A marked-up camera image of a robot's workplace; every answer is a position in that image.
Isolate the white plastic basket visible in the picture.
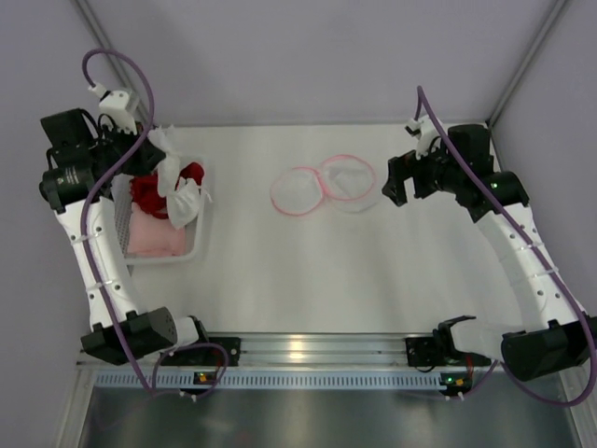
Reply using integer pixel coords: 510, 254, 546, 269
112, 155, 211, 266

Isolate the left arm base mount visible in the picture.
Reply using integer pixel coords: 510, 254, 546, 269
160, 336, 242, 367

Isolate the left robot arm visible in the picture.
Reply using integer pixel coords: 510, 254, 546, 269
39, 108, 209, 365

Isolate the white bra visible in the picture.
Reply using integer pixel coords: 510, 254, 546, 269
148, 126, 211, 229

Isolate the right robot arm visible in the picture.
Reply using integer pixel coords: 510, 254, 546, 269
382, 116, 596, 382

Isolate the pink garment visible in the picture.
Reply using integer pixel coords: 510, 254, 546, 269
127, 208, 187, 258

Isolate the red lace garment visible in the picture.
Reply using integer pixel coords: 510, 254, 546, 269
129, 160, 207, 217

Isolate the aluminium rail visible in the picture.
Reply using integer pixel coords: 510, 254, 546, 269
76, 331, 584, 370

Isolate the perforated cable tray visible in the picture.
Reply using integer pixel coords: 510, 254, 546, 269
92, 371, 467, 391

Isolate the pink-trimmed mesh laundry bag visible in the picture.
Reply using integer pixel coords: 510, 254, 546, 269
270, 154, 381, 217

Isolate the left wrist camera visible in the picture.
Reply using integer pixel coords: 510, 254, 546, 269
88, 83, 139, 134

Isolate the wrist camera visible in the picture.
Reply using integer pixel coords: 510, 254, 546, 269
88, 83, 139, 134
405, 115, 440, 160

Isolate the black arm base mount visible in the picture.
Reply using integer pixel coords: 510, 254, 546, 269
405, 335, 492, 370

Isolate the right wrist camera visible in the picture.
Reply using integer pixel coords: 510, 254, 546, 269
405, 115, 440, 160

